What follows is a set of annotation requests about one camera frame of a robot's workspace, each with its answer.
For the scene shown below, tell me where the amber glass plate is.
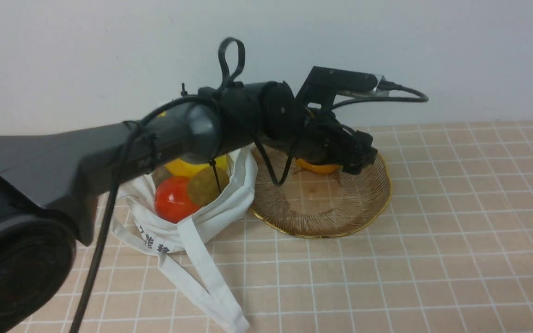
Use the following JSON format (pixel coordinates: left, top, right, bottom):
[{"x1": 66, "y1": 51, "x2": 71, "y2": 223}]
[{"x1": 250, "y1": 148, "x2": 393, "y2": 239}]

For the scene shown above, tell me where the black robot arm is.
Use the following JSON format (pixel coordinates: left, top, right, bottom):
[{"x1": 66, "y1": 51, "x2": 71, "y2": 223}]
[{"x1": 0, "y1": 81, "x2": 378, "y2": 333}]

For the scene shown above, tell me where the white cloth tote bag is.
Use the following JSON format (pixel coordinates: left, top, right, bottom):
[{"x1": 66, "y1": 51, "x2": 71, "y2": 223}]
[{"x1": 110, "y1": 148, "x2": 257, "y2": 333}]

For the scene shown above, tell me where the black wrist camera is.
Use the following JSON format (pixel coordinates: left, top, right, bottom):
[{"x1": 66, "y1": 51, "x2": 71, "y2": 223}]
[{"x1": 295, "y1": 66, "x2": 390, "y2": 109}]

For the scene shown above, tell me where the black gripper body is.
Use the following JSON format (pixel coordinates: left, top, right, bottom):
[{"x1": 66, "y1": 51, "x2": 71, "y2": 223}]
[{"x1": 300, "y1": 112, "x2": 378, "y2": 175}]

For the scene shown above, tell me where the brown kiwi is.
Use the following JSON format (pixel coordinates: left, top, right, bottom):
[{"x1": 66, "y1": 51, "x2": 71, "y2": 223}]
[{"x1": 186, "y1": 167, "x2": 230, "y2": 206}]

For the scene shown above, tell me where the red tomato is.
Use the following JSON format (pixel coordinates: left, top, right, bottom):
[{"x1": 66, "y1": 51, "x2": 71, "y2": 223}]
[{"x1": 155, "y1": 176, "x2": 201, "y2": 224}]

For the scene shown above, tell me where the yellow lemon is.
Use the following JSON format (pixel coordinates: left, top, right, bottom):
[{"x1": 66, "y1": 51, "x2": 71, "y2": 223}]
[{"x1": 164, "y1": 155, "x2": 228, "y2": 178}]

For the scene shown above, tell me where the orange red pear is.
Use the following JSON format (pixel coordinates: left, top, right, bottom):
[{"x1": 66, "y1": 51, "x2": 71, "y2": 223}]
[{"x1": 295, "y1": 159, "x2": 342, "y2": 175}]

